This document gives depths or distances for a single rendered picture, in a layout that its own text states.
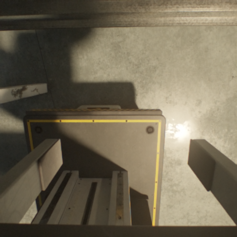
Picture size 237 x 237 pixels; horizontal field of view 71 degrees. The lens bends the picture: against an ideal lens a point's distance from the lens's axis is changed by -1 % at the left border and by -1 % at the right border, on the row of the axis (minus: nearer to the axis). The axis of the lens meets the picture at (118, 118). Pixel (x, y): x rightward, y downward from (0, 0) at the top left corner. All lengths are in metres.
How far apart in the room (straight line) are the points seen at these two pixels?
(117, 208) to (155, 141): 0.35
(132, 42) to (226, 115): 0.78
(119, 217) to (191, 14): 0.62
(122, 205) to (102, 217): 0.09
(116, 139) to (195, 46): 0.75
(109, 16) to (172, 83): 0.84
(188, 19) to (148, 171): 0.73
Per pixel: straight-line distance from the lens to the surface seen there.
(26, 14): 0.40
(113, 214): 0.70
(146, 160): 0.90
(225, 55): 1.28
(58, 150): 0.16
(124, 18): 0.38
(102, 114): 0.81
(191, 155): 0.17
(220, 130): 1.35
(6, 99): 0.79
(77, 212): 0.79
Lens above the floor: 1.11
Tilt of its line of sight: 75 degrees down
